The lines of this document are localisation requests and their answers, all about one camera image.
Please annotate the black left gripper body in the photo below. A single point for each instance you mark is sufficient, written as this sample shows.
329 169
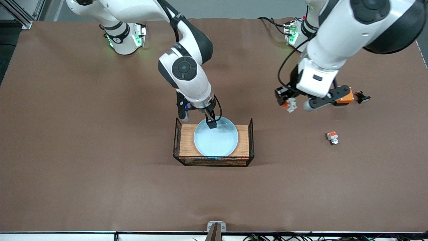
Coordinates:
294 80

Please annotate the red push button black body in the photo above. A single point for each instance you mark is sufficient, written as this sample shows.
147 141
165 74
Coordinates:
362 97

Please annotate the brown table cover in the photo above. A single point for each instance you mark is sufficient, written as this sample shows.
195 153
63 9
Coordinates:
83 134

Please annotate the orange white contact block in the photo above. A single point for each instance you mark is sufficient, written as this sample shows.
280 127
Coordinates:
332 137
291 105

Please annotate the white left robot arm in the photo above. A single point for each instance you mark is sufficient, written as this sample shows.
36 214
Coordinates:
341 36

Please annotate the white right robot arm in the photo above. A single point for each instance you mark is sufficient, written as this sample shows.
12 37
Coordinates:
187 70

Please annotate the aluminium frame profile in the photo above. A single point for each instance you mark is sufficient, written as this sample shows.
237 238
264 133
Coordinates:
23 15

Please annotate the orange button box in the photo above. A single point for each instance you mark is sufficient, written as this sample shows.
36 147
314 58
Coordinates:
347 97

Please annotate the white table edge rail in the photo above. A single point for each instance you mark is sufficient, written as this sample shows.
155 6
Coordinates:
57 237

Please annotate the light blue round plate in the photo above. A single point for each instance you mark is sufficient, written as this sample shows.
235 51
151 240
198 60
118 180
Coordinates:
217 142

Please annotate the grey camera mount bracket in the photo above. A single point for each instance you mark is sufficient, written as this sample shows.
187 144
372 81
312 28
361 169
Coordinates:
216 228

